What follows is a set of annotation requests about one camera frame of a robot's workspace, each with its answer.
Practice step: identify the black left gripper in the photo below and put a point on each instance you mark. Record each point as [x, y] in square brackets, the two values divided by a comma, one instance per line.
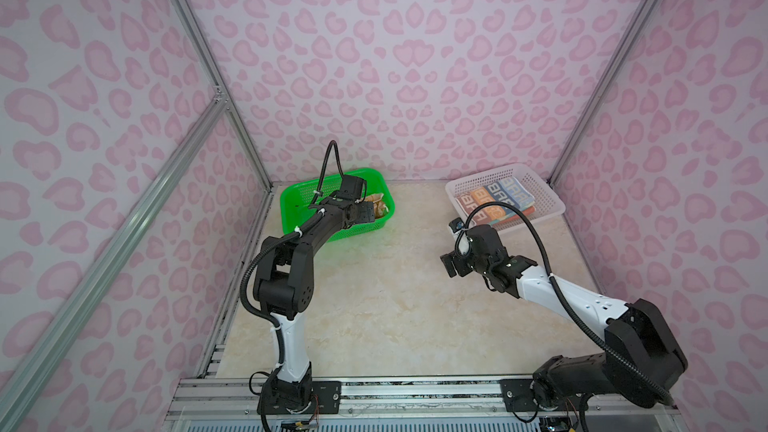
[368, 213]

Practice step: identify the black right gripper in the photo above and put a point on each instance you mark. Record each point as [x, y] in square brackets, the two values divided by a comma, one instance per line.
[452, 258]

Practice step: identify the peach patterned towel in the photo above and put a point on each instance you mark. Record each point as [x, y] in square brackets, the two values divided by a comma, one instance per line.
[380, 208]

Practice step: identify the orange blue lettered towel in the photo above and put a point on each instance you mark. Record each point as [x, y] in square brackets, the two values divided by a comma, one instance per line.
[495, 201]

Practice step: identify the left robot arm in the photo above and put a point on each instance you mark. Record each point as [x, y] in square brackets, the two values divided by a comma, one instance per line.
[278, 286]

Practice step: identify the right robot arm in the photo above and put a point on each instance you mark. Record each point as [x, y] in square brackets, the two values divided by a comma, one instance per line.
[639, 358]

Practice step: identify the green plastic basket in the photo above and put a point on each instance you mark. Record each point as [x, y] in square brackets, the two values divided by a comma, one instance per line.
[295, 201]

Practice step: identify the white plastic basket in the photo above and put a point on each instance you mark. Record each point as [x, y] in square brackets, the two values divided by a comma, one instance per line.
[547, 204]

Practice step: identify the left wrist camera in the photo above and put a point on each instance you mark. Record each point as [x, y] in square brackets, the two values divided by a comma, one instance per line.
[352, 188]

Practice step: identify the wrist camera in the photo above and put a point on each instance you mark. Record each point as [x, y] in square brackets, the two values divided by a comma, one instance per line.
[456, 225]
[352, 188]

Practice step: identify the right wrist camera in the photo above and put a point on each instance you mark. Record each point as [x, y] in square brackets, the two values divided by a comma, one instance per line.
[456, 225]

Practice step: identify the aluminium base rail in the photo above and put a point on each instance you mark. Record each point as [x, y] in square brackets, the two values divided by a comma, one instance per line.
[409, 403]

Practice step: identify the aluminium frame post left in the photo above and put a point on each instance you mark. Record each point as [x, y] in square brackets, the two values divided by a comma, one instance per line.
[201, 46]

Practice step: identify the aluminium frame post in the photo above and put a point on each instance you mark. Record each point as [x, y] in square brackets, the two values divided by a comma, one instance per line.
[201, 46]
[643, 14]

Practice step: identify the aluminium frame post right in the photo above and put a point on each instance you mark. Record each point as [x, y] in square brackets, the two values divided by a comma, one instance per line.
[643, 14]

